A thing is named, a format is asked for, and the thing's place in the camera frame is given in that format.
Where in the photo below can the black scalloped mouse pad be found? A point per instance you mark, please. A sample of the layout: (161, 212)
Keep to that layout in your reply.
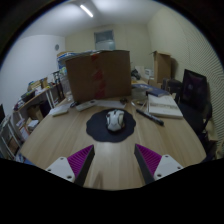
(96, 128)

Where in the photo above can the round wall clock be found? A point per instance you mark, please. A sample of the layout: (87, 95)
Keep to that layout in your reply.
(56, 47)

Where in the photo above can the black marker pen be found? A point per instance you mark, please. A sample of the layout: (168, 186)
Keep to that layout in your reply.
(150, 117)

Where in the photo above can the book-filled shelf unit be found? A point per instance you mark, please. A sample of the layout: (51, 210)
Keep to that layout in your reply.
(26, 113)

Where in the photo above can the small brown batteries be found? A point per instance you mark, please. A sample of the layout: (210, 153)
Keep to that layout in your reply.
(123, 100)

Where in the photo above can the black monitor screen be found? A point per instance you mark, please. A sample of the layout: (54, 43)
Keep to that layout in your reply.
(194, 86)

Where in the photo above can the glass display cabinet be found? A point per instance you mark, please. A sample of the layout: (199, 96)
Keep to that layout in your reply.
(61, 60)

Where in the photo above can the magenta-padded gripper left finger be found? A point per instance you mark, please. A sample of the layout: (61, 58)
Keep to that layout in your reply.
(81, 160)

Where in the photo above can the white paper sheet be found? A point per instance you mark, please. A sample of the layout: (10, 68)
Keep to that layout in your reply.
(111, 104)

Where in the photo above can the small brown cardboard box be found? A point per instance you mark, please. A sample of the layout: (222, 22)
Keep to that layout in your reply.
(162, 66)

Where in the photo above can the black chair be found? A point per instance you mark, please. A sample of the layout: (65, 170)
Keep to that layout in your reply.
(196, 120)

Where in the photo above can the ceiling tube light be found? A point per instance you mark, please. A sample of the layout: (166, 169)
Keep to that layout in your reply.
(86, 10)

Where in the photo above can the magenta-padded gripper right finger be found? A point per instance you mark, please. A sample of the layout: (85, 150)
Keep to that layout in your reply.
(150, 160)

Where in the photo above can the white and black computer mouse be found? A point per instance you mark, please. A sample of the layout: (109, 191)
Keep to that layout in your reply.
(115, 120)

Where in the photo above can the small black glasses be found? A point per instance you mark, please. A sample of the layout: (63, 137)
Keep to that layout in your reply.
(74, 104)

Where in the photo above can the white open book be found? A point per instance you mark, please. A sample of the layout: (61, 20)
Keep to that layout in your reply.
(165, 107)

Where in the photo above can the wall window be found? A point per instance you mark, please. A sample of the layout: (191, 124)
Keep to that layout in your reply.
(104, 40)

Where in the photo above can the large brown cardboard box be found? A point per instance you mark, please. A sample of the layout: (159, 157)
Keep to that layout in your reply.
(81, 78)

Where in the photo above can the blue book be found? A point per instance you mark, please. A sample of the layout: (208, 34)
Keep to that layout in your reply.
(151, 90)

